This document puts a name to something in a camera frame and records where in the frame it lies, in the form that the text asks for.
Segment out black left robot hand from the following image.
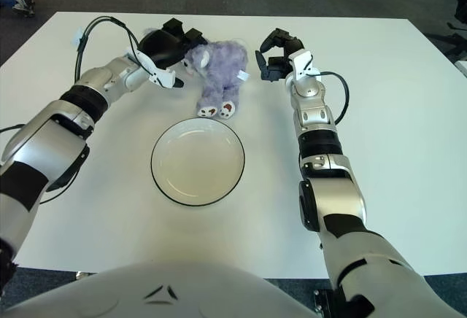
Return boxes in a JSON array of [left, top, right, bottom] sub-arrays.
[[138, 18, 204, 91]]

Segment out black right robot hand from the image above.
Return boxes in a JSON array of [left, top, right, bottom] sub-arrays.
[[255, 28, 307, 82]]

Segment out purple plush bunny doll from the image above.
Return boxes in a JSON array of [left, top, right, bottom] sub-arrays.
[[142, 27, 251, 119]]

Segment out white plate with black rim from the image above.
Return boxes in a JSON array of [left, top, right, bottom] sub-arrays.
[[150, 117, 246, 207]]

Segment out grey white sneaker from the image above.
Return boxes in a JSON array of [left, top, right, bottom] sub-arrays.
[[12, 0, 36, 18]]

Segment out black stand legs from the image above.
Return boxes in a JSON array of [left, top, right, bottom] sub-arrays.
[[425, 22, 467, 58]]

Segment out black device on stand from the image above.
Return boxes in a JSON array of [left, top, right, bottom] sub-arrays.
[[454, 0, 467, 23]]

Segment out grey robot torso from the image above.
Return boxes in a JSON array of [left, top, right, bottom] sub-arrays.
[[0, 259, 322, 318]]

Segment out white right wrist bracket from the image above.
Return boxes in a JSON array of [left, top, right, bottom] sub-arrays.
[[290, 50, 322, 82]]

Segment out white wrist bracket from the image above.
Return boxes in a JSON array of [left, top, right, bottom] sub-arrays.
[[126, 50, 177, 89], [290, 50, 322, 82]]

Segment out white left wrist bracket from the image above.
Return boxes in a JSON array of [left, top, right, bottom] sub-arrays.
[[126, 50, 177, 89]]

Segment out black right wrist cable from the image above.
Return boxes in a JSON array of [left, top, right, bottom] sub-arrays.
[[319, 71, 351, 125]]

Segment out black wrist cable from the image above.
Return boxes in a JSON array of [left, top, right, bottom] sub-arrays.
[[74, 17, 147, 82], [319, 71, 351, 125]]

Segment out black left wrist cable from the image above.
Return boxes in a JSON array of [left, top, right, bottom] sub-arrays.
[[74, 17, 147, 82]]

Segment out black left elbow cable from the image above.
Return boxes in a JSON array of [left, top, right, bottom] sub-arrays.
[[0, 123, 90, 205]]

